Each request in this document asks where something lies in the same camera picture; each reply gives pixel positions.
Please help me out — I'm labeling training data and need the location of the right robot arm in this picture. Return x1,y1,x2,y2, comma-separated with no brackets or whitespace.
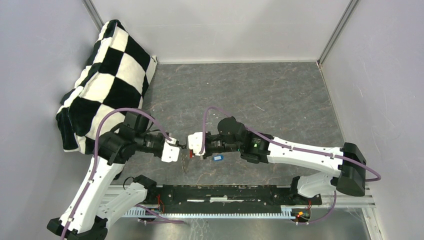
193,117,367,204

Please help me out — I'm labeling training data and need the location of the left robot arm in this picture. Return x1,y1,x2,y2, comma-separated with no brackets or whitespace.
46,107,183,240

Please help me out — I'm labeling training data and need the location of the left electronics board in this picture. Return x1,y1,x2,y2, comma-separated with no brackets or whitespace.
139,194,165,222

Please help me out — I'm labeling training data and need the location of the electronics board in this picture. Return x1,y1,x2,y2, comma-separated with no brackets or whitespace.
292,200,312,225
139,194,165,222

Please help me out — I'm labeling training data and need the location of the black white checkered pillow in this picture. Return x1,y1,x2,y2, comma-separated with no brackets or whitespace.
55,19,158,155

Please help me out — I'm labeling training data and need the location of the right electronics board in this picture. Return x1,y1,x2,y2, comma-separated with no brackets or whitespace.
292,200,312,225

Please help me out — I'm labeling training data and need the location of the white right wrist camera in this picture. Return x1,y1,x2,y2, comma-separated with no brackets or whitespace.
187,132,206,157

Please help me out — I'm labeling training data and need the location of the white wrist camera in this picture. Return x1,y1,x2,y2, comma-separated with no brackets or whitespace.
187,132,206,157
161,137,181,163

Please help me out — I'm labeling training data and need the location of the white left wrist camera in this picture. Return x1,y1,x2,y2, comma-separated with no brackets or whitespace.
161,137,181,163

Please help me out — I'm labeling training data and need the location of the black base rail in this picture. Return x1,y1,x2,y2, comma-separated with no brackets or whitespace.
143,185,323,214

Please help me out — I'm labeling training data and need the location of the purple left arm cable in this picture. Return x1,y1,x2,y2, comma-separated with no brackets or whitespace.
60,107,173,240

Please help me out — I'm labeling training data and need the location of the white toothed cable duct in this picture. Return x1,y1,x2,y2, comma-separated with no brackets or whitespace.
122,207,295,220

